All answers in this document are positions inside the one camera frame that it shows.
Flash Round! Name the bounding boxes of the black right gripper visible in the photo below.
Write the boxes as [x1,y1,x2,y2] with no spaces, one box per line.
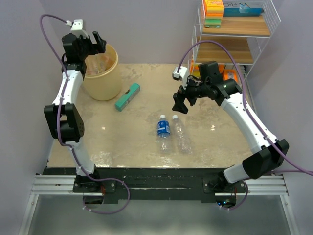
[172,74,210,114]

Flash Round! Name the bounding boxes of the orange label clear bottle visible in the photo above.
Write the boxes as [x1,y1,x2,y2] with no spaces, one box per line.
[100,55,114,71]

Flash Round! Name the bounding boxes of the blue label clear bottle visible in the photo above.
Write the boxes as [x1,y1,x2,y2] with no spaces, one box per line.
[157,115,171,154]

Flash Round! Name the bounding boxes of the slim clear bottle white cap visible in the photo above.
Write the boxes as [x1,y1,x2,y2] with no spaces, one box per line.
[172,115,192,154]

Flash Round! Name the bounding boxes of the large clear square bottle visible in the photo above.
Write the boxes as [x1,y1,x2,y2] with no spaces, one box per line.
[85,55,102,76]

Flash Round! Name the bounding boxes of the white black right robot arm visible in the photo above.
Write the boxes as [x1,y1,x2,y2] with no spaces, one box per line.
[172,61,289,192]

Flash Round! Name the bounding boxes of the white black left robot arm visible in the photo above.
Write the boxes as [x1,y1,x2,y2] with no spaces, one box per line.
[44,31,106,192]

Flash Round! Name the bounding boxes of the yellow plastic bin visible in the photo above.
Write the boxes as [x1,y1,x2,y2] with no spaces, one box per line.
[83,44,122,101]

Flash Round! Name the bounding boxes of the sponge pack bottom shelf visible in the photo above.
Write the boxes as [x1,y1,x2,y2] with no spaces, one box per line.
[189,59,200,77]

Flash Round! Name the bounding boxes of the teal rectangular box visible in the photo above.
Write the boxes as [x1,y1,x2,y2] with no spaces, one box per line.
[115,83,140,112]

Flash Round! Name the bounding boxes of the orange box right bottom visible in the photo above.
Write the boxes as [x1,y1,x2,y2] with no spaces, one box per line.
[222,69,238,83]

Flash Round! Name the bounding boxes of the stacked colourful sponges top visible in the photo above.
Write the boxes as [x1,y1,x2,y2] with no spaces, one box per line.
[203,0,224,28]

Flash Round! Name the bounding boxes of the blue box on shelf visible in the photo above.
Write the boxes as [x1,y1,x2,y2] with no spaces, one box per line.
[223,1,264,17]

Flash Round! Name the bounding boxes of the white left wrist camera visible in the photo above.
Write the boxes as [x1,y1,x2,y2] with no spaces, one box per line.
[66,19,89,39]

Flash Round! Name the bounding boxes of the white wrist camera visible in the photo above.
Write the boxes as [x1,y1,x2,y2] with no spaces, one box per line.
[172,66,189,90]
[66,19,89,39]

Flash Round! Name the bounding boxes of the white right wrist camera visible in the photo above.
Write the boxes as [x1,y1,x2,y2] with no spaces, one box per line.
[172,66,189,90]

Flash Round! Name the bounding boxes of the white wire shelf rack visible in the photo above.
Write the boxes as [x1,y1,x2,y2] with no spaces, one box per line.
[191,0,281,77]

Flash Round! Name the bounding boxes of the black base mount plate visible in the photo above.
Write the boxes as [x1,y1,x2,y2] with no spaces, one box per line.
[43,167,246,204]

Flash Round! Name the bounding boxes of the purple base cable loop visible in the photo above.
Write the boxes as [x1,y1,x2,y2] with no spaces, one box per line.
[82,177,132,215]

